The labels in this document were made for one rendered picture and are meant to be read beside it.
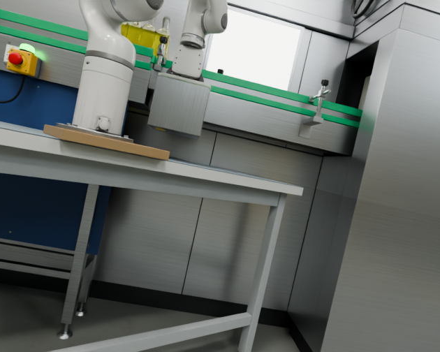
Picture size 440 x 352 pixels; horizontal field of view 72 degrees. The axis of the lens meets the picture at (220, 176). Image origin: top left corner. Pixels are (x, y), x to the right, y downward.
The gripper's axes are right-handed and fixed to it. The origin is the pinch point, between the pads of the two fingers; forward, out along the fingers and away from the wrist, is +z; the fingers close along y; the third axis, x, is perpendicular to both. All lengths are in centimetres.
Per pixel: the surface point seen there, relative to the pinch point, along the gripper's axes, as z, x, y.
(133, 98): 5.5, -6.5, 17.4
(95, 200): 45, -7, 23
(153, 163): 25.6, 27.7, 1.4
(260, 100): -7.8, -18.7, -31.1
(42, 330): 99, -9, 34
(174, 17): -39, -34, 13
